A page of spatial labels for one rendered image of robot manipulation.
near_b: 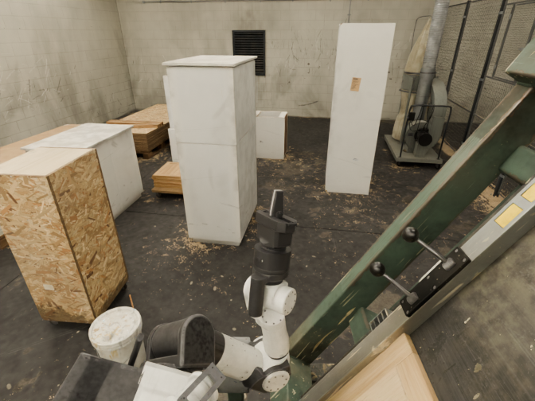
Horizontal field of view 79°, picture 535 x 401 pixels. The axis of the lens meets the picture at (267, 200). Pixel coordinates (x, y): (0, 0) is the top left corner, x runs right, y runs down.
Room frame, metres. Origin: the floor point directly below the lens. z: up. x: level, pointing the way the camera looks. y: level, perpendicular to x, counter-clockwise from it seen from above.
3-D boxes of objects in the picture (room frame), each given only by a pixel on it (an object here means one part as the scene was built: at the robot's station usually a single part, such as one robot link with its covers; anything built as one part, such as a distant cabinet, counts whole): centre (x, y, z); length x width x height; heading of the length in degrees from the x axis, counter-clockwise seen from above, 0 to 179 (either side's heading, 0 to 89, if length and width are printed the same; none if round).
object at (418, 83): (5.58, -2.54, 1.10); 1.37 x 0.70 x 2.20; 170
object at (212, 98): (3.20, 0.47, 0.88); 0.90 x 0.60 x 1.75; 170
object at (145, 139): (6.61, 2.33, 0.23); 2.45 x 1.03 x 0.45; 170
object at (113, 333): (1.43, 0.94, 0.24); 0.32 x 0.30 x 0.47; 170
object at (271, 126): (5.60, -0.04, 0.36); 0.58 x 0.45 x 0.72; 80
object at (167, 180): (4.09, 1.24, 0.15); 0.61 x 0.52 x 0.31; 170
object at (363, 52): (4.29, -1.13, 1.03); 0.61 x 0.58 x 2.05; 170
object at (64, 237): (1.94, 1.42, 0.63); 0.50 x 0.42 x 1.25; 175
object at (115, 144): (3.52, 2.04, 0.48); 1.00 x 0.64 x 0.95; 170
